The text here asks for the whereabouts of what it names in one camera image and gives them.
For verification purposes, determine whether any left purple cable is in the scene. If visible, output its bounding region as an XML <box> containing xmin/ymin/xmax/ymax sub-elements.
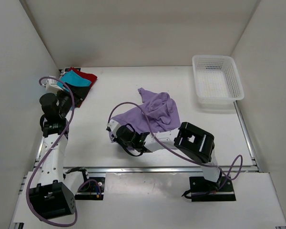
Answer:
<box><xmin>25</xmin><ymin>76</ymin><xmax>102</xmax><ymax>225</ymax></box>

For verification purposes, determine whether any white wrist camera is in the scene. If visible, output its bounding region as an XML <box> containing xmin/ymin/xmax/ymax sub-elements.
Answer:
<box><xmin>45</xmin><ymin>79</ymin><xmax>62</xmax><ymax>94</ymax></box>
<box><xmin>106</xmin><ymin>119</ymin><xmax>121</xmax><ymax>138</ymax></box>

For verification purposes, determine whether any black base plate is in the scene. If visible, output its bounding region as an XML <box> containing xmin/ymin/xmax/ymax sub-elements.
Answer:
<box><xmin>182</xmin><ymin>177</ymin><xmax>236</xmax><ymax>202</ymax></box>
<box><xmin>75</xmin><ymin>169</ymin><xmax>105</xmax><ymax>201</ymax></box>

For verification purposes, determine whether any red t-shirt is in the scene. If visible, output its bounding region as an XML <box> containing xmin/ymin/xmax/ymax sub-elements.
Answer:
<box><xmin>66</xmin><ymin>67</ymin><xmax>98</xmax><ymax>108</ymax></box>

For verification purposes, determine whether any lavender t-shirt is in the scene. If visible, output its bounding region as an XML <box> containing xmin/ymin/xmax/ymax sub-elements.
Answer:
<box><xmin>112</xmin><ymin>88</ymin><xmax>181</xmax><ymax>134</ymax></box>

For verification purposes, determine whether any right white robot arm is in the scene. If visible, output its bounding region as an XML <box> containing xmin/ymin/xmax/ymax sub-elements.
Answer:
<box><xmin>107</xmin><ymin>120</ymin><xmax>222</xmax><ymax>191</ymax></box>

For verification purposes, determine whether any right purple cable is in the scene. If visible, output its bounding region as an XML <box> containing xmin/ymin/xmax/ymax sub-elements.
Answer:
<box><xmin>108</xmin><ymin>102</ymin><xmax>243</xmax><ymax>198</ymax></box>

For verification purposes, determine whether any teal t-shirt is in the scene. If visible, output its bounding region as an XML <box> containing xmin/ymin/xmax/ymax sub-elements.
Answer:
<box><xmin>61</xmin><ymin>70</ymin><xmax>92</xmax><ymax>87</ymax></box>

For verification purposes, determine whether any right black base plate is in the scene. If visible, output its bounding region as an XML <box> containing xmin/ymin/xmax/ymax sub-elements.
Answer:
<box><xmin>182</xmin><ymin>177</ymin><xmax>236</xmax><ymax>202</ymax></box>

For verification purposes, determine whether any purple cable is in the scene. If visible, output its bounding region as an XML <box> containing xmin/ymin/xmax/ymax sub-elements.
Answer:
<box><xmin>108</xmin><ymin>102</ymin><xmax>243</xmax><ymax>198</ymax></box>
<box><xmin>25</xmin><ymin>76</ymin><xmax>102</xmax><ymax>225</ymax></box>

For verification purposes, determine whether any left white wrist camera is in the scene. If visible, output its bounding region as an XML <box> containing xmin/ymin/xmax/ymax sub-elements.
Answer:
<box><xmin>45</xmin><ymin>79</ymin><xmax>62</xmax><ymax>94</ymax></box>

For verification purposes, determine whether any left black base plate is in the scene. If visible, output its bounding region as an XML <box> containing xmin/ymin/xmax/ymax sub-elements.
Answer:
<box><xmin>75</xmin><ymin>169</ymin><xmax>105</xmax><ymax>201</ymax></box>

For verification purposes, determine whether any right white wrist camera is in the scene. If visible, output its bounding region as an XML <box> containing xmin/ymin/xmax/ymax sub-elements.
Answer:
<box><xmin>106</xmin><ymin>119</ymin><xmax>121</xmax><ymax>138</ymax></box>

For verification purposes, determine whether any white plastic laundry basket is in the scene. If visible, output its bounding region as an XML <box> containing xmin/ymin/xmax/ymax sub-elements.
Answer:
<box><xmin>192</xmin><ymin>55</ymin><xmax>245</xmax><ymax>107</ymax></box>

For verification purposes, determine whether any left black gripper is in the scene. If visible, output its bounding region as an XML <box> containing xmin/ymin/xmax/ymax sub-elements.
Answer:
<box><xmin>56</xmin><ymin>83</ymin><xmax>91</xmax><ymax>118</ymax></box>

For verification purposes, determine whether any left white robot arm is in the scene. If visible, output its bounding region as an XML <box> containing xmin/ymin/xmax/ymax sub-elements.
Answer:
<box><xmin>29</xmin><ymin>84</ymin><xmax>91</xmax><ymax>220</ymax></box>

